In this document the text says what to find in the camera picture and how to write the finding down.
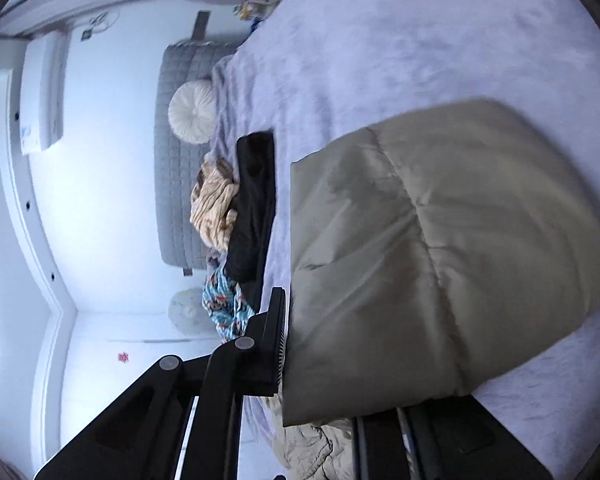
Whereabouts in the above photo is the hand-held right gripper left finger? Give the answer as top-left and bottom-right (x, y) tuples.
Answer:
(34, 287), (287, 480)

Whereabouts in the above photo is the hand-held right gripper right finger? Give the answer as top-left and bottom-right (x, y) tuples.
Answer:
(352, 392), (553, 480)

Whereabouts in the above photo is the beige puffer jacket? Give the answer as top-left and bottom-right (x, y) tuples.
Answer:
(272, 100), (600, 480)

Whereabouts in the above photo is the blue patterned garment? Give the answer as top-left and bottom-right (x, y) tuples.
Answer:
(201, 265), (256, 343)

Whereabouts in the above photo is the black garment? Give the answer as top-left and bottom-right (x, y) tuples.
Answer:
(225, 131), (277, 306)

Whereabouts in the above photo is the beige striped garment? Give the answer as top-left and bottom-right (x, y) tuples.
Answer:
(189, 157), (241, 251)

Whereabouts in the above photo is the grey quilted headboard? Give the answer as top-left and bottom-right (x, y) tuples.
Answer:
(152, 40), (241, 268)

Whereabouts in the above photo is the white round pillow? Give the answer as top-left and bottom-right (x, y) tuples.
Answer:
(167, 79), (216, 146)

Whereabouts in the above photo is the white air conditioner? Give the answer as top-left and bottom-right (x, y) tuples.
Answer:
(20, 30), (73, 153)

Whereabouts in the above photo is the small colourful object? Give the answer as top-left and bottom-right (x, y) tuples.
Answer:
(232, 0), (281, 23)

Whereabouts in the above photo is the lavender bed blanket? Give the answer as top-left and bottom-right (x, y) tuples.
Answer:
(207, 0), (600, 461)

